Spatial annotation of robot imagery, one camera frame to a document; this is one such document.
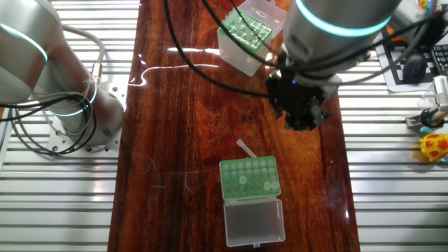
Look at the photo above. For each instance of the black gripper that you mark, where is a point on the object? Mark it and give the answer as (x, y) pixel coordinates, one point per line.
(294, 94)

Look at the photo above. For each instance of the green clear pipette tip box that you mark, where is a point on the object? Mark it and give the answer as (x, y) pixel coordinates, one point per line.
(250, 217)
(238, 56)

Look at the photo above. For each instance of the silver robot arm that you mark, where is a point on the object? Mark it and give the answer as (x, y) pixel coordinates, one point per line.
(332, 42)

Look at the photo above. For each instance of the glossy brown wooden board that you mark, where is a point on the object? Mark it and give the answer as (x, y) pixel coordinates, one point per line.
(196, 140)

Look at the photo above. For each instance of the black computer mouse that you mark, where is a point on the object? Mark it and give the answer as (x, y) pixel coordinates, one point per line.
(414, 68)

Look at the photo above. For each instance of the yellow orange turtle toy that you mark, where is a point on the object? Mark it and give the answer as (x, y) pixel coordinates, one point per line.
(435, 147)

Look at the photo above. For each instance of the black keyboard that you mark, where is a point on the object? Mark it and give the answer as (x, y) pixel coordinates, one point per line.
(441, 59)

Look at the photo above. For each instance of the small colourful plastic toy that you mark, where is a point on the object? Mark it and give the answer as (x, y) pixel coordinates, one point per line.
(423, 3)

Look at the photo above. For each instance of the small silver metal bracket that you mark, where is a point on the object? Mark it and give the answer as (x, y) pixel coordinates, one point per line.
(413, 121)

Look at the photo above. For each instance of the silver camera mount bracket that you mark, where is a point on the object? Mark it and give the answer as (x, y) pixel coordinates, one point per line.
(402, 19)

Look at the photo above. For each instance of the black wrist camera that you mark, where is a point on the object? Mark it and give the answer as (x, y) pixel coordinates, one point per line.
(434, 31)

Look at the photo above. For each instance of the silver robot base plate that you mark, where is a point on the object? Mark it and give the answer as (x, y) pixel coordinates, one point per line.
(117, 94)

